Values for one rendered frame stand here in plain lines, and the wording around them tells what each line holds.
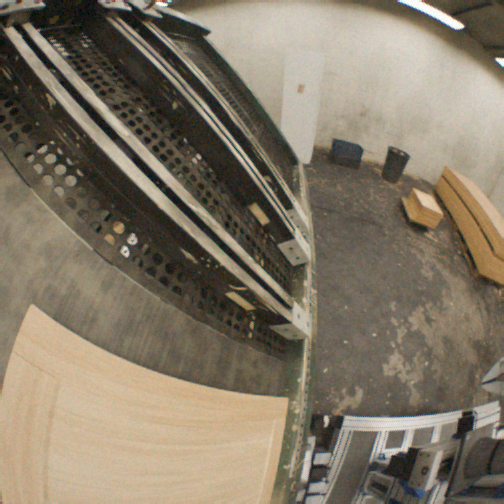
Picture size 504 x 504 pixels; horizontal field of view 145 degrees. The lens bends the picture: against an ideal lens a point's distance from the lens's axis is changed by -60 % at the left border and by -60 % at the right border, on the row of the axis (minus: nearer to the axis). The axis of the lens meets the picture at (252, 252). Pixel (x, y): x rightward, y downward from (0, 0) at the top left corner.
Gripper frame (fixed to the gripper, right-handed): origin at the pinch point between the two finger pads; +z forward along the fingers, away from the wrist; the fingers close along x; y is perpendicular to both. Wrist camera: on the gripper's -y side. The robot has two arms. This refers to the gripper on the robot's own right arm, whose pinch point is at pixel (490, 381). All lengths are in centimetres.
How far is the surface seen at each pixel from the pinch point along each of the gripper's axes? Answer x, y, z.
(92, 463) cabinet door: 21.4, 34.9, 24.6
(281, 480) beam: 26, -7, 43
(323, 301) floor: -84, -64, 115
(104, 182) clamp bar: -10, 52, 20
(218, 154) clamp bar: -39, 46, 27
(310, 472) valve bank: 27, -26, 51
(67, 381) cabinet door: 11.9, 40.7, 22.9
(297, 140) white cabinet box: -348, 22, 111
